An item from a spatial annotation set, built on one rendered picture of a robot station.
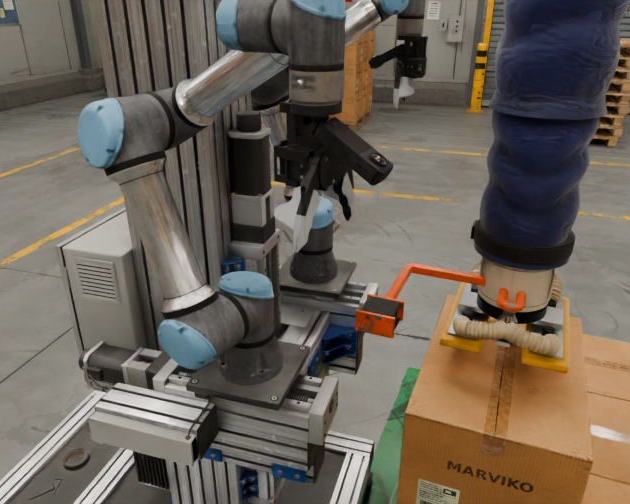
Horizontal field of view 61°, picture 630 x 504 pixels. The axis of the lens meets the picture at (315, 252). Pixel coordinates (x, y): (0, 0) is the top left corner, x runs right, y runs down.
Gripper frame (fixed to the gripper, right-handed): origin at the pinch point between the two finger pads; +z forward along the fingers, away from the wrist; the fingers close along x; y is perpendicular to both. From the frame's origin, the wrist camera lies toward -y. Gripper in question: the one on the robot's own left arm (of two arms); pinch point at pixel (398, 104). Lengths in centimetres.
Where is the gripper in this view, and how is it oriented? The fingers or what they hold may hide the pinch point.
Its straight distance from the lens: 173.6
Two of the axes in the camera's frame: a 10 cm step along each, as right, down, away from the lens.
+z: 0.0, 9.0, 4.3
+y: 9.5, 1.3, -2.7
